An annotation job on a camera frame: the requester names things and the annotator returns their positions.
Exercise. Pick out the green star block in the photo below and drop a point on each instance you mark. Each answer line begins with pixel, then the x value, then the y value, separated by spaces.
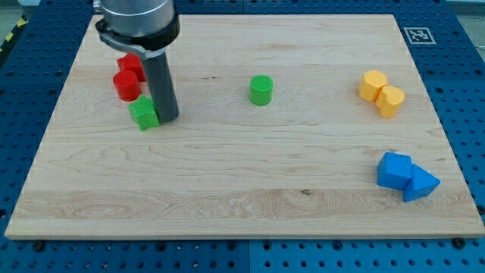
pixel 143 113

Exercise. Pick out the blue cube block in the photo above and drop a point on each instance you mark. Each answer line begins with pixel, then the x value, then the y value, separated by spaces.
pixel 394 171

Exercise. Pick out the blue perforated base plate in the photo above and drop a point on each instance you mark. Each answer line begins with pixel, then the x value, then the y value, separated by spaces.
pixel 38 49

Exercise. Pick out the yellow heart block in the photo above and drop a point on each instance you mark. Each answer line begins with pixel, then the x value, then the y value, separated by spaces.
pixel 389 101

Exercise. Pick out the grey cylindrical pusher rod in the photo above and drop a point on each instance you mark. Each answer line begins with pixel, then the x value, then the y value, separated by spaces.
pixel 161 88

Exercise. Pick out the blue triangle block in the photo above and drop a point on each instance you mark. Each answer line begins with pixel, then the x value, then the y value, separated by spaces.
pixel 422 184

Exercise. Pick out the white fiducial marker tag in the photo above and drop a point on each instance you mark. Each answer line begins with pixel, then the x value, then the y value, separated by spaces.
pixel 419 36

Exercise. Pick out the yellow hexagon block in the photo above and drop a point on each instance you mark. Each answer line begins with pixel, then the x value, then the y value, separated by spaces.
pixel 371 84

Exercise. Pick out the red star block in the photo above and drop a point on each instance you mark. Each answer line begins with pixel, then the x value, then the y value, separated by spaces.
pixel 131 62

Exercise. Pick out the green cylinder block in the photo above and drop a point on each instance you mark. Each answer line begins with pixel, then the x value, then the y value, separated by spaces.
pixel 261 88

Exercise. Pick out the red cylinder block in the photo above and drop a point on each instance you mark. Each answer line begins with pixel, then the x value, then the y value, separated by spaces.
pixel 127 85

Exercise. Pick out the wooden board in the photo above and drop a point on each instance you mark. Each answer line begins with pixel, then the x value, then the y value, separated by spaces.
pixel 302 166

